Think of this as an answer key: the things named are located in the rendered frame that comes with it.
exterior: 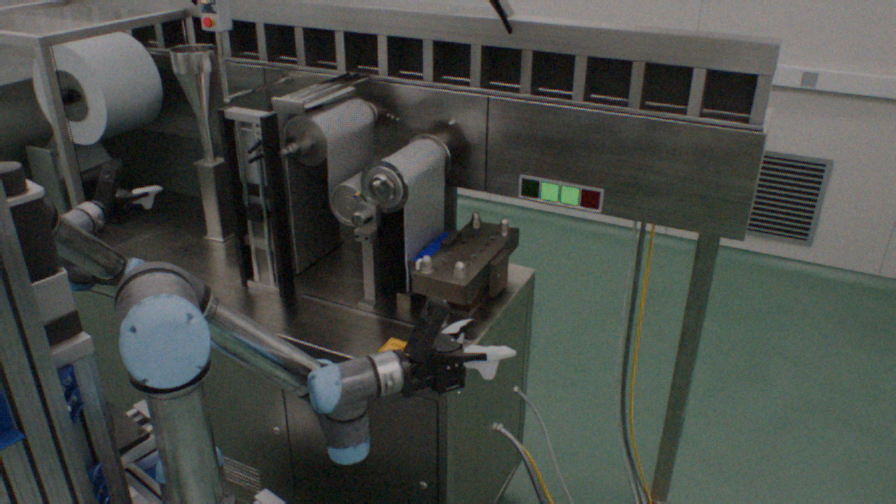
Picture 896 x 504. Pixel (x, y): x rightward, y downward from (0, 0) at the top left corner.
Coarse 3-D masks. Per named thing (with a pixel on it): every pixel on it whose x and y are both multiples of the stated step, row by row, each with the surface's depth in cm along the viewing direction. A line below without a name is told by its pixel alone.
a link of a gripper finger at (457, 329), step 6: (456, 324) 137; (462, 324) 137; (468, 324) 138; (474, 324) 139; (444, 330) 135; (450, 330) 134; (456, 330) 134; (462, 330) 136; (456, 336) 134; (462, 336) 139; (462, 342) 139
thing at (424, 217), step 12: (432, 192) 207; (408, 204) 195; (420, 204) 201; (432, 204) 209; (408, 216) 196; (420, 216) 203; (432, 216) 210; (408, 228) 198; (420, 228) 205; (432, 228) 212; (408, 240) 199; (420, 240) 206; (432, 240) 214; (408, 252) 201; (408, 264) 202
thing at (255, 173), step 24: (240, 120) 190; (264, 120) 186; (240, 144) 194; (264, 144) 188; (240, 168) 198; (264, 168) 197; (240, 192) 202; (264, 192) 198; (240, 216) 206; (264, 216) 201; (240, 240) 208; (264, 240) 207; (288, 240) 205; (240, 264) 212; (288, 264) 208; (264, 288) 212; (288, 288) 210
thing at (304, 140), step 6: (300, 132) 198; (306, 132) 198; (288, 138) 195; (294, 138) 194; (300, 138) 194; (306, 138) 196; (312, 138) 198; (300, 144) 194; (306, 144) 195; (312, 144) 198; (300, 150) 195; (306, 150) 195; (312, 150) 199; (294, 156) 196; (300, 156) 196
